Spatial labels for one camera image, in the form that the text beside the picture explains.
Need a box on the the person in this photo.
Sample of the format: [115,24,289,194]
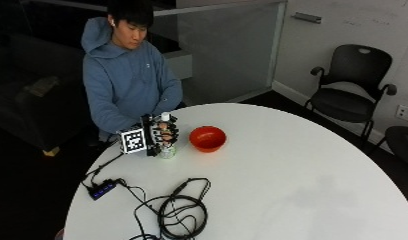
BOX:
[80,0,184,143]

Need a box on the thin black cable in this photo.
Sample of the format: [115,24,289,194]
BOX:
[80,151,125,188]

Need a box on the black office chair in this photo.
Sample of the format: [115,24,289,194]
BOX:
[376,125,408,168]
[302,44,398,148]

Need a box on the black usb hub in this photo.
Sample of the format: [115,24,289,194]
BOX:
[87,178,119,201]

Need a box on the white wall outlet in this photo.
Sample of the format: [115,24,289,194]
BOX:
[394,104,408,124]

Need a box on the white marker cube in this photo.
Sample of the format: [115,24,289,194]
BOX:
[117,124,149,155]

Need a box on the red bowl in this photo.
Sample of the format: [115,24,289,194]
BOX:
[188,125,228,154]

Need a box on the grey metal door handle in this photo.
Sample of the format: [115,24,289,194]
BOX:
[290,11,324,25]

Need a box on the glass partition panel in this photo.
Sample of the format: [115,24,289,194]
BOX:
[152,0,289,104]

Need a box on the coiled black cable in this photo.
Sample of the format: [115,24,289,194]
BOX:
[116,177,213,240]

